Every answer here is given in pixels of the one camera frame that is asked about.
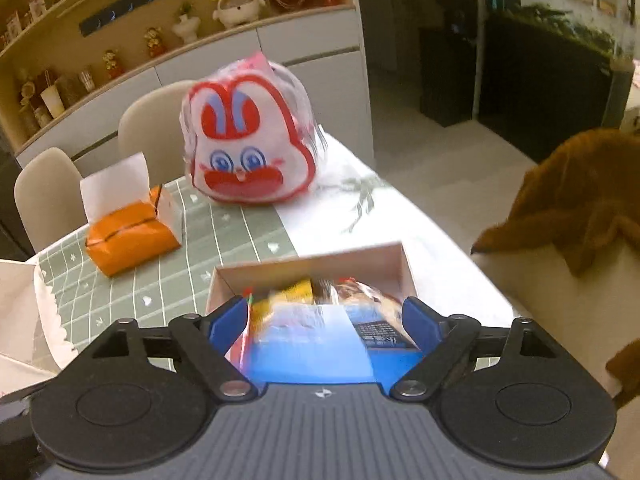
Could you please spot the brown fleece coat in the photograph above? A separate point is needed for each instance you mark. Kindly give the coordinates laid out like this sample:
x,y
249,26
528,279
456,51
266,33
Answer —
x,y
575,200

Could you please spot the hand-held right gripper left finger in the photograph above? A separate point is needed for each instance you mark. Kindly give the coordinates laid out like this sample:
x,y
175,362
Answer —
x,y
227,325

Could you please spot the orange tissue pack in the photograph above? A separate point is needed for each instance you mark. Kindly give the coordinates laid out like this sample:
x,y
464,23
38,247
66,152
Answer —
x,y
130,237

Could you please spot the red doll figurine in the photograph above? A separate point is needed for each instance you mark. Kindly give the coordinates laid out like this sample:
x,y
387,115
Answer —
x,y
112,63
155,42

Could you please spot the black water dispenser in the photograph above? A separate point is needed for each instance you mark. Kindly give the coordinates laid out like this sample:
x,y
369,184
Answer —
x,y
447,60

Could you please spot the pink cardboard box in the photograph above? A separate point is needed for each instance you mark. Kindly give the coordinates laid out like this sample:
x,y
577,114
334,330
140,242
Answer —
x,y
350,265

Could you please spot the black fish tank cabinet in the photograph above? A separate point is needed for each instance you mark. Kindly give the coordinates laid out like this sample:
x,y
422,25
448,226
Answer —
x,y
540,80

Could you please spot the cream dining chair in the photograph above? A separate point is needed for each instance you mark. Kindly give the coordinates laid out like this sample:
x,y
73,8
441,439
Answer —
x,y
155,130
47,200

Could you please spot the red rabbit bag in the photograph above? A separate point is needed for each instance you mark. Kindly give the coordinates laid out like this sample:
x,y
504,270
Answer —
x,y
250,150

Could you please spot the white bunny planter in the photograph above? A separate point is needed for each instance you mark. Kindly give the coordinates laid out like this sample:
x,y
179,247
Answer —
x,y
237,7

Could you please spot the white paper bag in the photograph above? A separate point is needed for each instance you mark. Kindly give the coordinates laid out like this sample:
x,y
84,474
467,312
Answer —
x,y
25,320

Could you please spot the blue snack packet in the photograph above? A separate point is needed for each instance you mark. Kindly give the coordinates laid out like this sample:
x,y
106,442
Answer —
x,y
320,350

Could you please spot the white vase figurine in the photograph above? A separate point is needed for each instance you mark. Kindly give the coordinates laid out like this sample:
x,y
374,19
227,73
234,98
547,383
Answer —
x,y
186,25

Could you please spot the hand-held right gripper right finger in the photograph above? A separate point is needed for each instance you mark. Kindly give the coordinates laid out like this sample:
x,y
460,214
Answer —
x,y
420,325

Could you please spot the cream chair with coat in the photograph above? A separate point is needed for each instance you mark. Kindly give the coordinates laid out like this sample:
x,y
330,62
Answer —
x,y
540,305

